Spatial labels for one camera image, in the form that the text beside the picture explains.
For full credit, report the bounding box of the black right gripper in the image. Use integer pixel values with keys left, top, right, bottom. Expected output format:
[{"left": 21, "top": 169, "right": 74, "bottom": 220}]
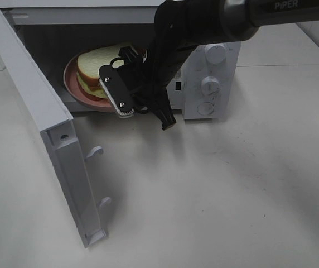
[{"left": 99, "top": 1, "right": 197, "bottom": 130}]

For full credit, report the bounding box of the white bread sandwich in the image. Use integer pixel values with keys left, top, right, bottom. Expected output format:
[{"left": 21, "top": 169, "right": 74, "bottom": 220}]
[{"left": 76, "top": 42, "right": 133, "bottom": 99}]

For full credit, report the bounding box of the pink round plate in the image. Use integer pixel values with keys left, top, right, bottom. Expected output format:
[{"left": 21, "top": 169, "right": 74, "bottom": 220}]
[{"left": 61, "top": 54, "right": 115, "bottom": 113}]

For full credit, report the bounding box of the white microwave door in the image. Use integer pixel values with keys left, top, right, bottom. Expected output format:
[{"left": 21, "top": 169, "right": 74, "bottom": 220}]
[{"left": 0, "top": 11, "right": 111, "bottom": 248}]

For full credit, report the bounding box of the white microwave knob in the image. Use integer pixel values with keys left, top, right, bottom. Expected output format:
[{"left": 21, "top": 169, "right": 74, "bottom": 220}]
[
  {"left": 204, "top": 44, "right": 226, "bottom": 64},
  {"left": 201, "top": 76, "right": 220, "bottom": 97}
]

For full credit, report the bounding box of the round door release button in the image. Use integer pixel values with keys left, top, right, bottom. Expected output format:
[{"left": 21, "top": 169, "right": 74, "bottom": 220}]
[{"left": 197, "top": 102, "right": 215, "bottom": 116}]

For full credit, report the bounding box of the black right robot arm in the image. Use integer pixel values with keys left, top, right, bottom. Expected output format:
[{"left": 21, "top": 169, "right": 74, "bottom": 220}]
[{"left": 99, "top": 1, "right": 319, "bottom": 130}]

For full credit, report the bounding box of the white microwave oven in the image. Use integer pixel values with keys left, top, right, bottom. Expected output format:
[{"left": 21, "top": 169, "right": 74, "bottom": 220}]
[{"left": 0, "top": 1, "right": 240, "bottom": 119}]

